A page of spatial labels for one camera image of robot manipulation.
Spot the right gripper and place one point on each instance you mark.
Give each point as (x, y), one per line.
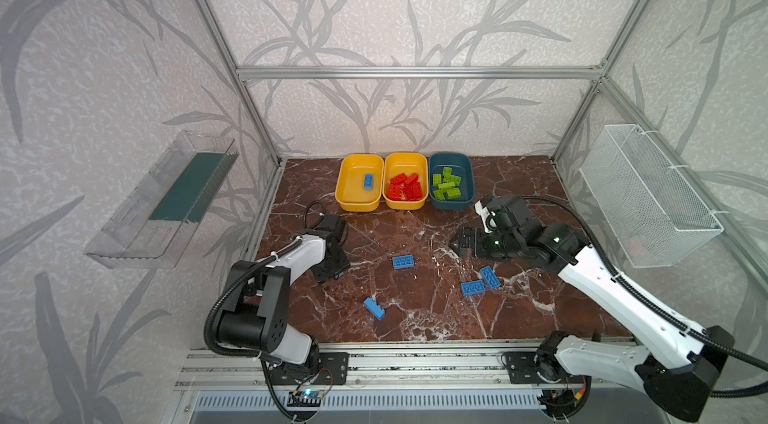
(471, 241)

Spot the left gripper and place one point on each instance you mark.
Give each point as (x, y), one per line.
(335, 257)

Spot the green brick bottom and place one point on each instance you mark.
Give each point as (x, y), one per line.
(453, 193)

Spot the blue brick bottom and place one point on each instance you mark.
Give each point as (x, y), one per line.
(374, 308)

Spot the red brick diagonal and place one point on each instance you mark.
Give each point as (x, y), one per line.
(411, 179)

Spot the red brick top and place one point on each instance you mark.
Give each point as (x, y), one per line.
(395, 192)

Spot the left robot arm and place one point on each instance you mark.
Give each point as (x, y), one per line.
(250, 318)

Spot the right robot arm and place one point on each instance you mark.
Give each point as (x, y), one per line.
(677, 361)

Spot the left yellow bin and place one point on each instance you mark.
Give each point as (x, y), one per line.
(349, 192)

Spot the yellow bin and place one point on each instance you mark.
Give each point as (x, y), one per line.
(349, 192)
(407, 163)

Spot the teal bin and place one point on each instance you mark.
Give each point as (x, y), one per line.
(461, 166)

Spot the middle yellow bin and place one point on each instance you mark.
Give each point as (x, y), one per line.
(407, 163)

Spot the clear acrylic shelf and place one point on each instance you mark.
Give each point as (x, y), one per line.
(154, 225)

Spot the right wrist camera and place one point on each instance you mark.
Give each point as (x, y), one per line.
(485, 214)

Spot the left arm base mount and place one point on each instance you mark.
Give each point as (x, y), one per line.
(326, 368)

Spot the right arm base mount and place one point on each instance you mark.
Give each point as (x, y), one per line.
(521, 367)

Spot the white wire basket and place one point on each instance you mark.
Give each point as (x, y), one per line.
(653, 211)

